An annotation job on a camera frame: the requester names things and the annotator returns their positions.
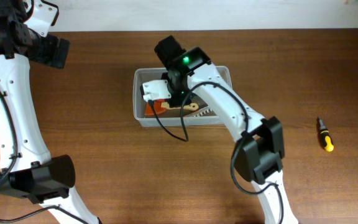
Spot orange scraper wooden handle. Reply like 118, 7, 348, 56
145, 100, 199, 116

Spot small red cutting pliers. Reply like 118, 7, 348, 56
154, 100, 167, 114

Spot clear plastic container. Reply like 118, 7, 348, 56
132, 68, 223, 128

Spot orange socket bit holder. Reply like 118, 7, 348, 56
190, 106, 212, 117

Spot yellow black screwdriver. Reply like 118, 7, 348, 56
316, 117, 334, 152

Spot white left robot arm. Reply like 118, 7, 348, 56
0, 0, 99, 223

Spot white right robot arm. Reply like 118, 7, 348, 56
146, 35, 298, 223

